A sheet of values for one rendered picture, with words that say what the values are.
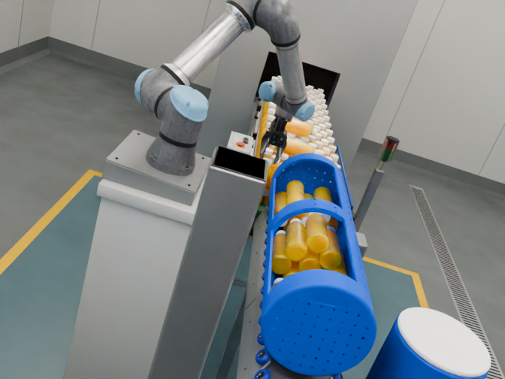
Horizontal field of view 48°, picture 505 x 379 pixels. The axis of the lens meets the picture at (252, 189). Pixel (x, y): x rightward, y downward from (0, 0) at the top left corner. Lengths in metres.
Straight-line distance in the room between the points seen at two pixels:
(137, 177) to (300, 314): 0.62
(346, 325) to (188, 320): 0.81
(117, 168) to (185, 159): 0.20
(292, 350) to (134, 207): 0.61
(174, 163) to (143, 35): 4.90
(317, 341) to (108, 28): 5.53
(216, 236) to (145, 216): 1.09
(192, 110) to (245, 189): 1.07
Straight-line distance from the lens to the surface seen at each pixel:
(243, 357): 1.64
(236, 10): 1.81
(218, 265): 0.61
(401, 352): 1.69
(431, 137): 6.64
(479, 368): 1.74
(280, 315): 1.40
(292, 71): 1.89
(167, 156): 1.66
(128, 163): 1.67
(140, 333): 1.91
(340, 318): 1.41
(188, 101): 1.62
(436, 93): 6.51
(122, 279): 1.80
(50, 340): 2.81
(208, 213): 0.58
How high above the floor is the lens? 1.92
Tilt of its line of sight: 24 degrees down
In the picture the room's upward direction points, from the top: 18 degrees clockwise
